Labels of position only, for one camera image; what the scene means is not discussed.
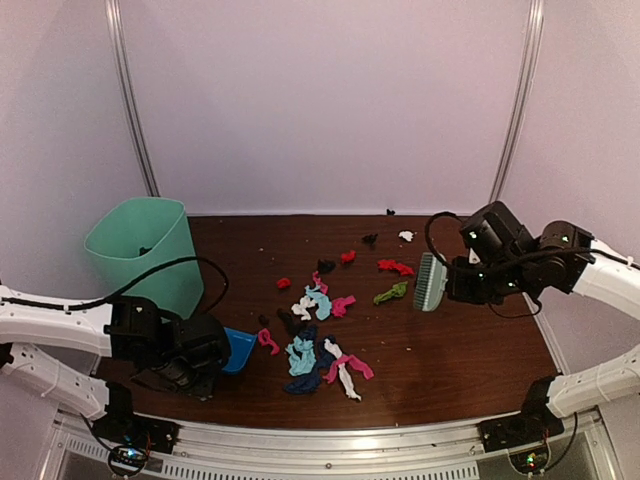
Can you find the green plastic trash bin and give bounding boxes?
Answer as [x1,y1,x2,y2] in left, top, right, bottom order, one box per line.
[84,197,204,318]

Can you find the black scrap far back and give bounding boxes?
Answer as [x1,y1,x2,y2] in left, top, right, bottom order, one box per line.
[361,233,378,249]

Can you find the small red paper scrap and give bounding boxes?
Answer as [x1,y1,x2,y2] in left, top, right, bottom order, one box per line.
[276,277,292,290]

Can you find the light blue scrap lower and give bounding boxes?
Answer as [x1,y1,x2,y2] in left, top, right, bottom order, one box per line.
[285,336,316,377]

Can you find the white paper scrap upper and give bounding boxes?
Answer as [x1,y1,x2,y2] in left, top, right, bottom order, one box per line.
[291,295,316,321]

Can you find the white scrap far back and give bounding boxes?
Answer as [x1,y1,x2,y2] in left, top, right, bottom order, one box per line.
[398,230,415,243]

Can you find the mint green hand brush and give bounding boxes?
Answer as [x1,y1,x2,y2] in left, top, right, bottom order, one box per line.
[413,252,447,312]

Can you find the light blue scrap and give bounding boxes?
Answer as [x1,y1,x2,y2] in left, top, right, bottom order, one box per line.
[285,336,316,377]
[305,286,332,321]

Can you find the red scrap upper centre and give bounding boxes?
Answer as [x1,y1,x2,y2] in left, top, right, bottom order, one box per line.
[340,250,357,265]

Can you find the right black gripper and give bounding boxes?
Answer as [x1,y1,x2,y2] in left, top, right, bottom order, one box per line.
[447,255,533,304]

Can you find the left aluminium corner post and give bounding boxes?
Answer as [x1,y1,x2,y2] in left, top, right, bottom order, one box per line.
[104,0,161,197]

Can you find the pink paper scrap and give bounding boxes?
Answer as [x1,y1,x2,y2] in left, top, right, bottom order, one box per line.
[331,295,356,318]
[257,328,280,356]
[323,355,375,384]

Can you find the blue plastic dustpan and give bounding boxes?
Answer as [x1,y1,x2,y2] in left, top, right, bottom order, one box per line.
[222,327,257,375]

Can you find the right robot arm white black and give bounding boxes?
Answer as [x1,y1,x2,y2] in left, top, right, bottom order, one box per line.
[444,201,639,442]

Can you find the black scrap upper centre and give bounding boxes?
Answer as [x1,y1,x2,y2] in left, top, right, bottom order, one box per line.
[317,259,336,275]

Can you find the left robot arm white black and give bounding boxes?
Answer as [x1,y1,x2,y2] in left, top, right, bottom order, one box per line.
[1,287,232,444]

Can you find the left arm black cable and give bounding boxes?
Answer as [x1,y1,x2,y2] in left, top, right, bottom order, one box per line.
[0,256,230,321]

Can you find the pink scrap upper small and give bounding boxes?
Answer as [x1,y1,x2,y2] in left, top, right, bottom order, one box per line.
[312,271,329,295]

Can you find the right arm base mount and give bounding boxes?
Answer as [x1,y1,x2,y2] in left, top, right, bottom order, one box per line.
[478,376,564,453]

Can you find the pink paper scrap middle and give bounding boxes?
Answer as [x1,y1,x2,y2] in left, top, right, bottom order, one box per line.
[331,295,356,318]

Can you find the pink paper scrap lower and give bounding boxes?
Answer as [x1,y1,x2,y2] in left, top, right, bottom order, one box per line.
[323,355,375,384]

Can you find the pink paper scrap left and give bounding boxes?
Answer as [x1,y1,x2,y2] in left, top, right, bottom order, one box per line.
[257,328,280,356]

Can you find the light blue scrap upper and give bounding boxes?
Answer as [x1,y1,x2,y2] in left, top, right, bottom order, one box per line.
[305,286,332,321]

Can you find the aluminium corner post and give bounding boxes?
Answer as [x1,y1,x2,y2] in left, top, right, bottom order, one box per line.
[104,0,161,197]
[489,0,545,202]

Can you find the right aluminium corner post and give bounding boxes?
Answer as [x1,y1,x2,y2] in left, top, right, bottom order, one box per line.
[489,0,545,202]

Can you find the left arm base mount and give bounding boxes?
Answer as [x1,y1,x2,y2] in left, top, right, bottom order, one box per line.
[92,382,179,454]

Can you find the aluminium front frame rail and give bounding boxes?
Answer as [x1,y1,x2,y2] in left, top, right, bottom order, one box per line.
[36,409,624,479]

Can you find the black paper scrap centre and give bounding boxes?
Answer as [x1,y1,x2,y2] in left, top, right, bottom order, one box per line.
[276,309,306,337]

